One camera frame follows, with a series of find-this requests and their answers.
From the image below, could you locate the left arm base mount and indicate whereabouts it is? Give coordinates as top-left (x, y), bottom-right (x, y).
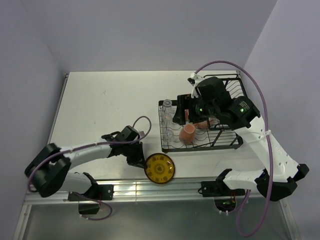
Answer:
top-left (67, 184), bottom-right (114, 218)

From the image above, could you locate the red floral patterned bowl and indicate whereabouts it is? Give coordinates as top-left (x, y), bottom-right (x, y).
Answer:
top-left (193, 119), bottom-right (214, 129)

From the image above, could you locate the pink mug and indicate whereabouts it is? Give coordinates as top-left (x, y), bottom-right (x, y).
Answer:
top-left (179, 124), bottom-right (196, 145)
top-left (184, 109), bottom-right (189, 122)

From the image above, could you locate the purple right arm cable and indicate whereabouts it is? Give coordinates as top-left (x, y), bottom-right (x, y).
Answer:
top-left (193, 59), bottom-right (274, 238)

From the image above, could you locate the aluminium rail frame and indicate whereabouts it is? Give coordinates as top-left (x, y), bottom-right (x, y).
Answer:
top-left (14, 172), bottom-right (301, 240)

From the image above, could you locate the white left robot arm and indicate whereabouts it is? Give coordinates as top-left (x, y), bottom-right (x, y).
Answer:
top-left (24, 125), bottom-right (147, 200)

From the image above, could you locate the clear shot glass front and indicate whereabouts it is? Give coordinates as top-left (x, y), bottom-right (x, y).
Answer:
top-left (162, 129), bottom-right (175, 143)

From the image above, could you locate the clear shot glass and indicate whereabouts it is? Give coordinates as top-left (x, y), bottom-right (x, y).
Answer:
top-left (162, 111), bottom-right (173, 126)
top-left (161, 99), bottom-right (173, 112)
top-left (162, 129), bottom-right (175, 143)

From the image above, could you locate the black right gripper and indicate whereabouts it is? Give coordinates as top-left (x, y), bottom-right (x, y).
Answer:
top-left (172, 92), bottom-right (218, 125)

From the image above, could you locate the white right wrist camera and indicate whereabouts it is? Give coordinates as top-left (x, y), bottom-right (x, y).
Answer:
top-left (187, 72), bottom-right (205, 99)

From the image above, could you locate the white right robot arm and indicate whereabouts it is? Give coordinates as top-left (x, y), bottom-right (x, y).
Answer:
top-left (173, 73), bottom-right (309, 202)

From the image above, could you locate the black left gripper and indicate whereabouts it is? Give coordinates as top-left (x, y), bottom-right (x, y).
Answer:
top-left (121, 141), bottom-right (147, 169)

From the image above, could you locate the yellow patterned plate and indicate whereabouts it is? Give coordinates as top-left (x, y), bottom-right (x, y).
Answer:
top-left (144, 153), bottom-right (176, 185)

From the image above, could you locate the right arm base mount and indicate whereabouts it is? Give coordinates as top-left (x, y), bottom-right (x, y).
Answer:
top-left (198, 180), bottom-right (246, 212)

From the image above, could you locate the black wire dish rack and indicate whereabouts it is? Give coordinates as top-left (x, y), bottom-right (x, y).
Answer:
top-left (158, 73), bottom-right (250, 153)

